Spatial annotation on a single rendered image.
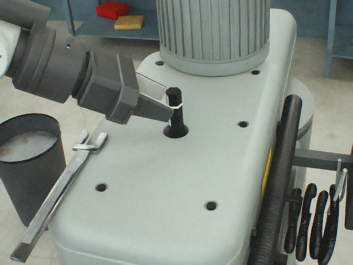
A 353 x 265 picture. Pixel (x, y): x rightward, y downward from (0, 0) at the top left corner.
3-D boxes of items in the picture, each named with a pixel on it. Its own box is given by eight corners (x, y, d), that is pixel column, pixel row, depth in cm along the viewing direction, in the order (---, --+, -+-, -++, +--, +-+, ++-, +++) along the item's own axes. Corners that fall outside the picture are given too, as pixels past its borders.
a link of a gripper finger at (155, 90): (169, 85, 71) (129, 71, 68) (159, 104, 72) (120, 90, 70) (167, 80, 72) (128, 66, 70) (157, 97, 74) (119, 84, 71)
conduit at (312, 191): (325, 284, 111) (340, 226, 98) (259, 274, 115) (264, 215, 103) (331, 228, 125) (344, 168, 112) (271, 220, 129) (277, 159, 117)
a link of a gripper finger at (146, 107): (165, 123, 68) (123, 109, 66) (175, 104, 67) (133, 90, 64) (166, 130, 67) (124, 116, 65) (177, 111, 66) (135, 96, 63)
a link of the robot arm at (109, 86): (108, 96, 75) (33, 70, 70) (136, 42, 70) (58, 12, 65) (116, 147, 64) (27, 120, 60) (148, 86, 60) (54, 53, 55)
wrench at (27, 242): (32, 266, 54) (30, 261, 53) (3, 259, 55) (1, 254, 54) (108, 137, 72) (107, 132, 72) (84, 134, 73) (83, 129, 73)
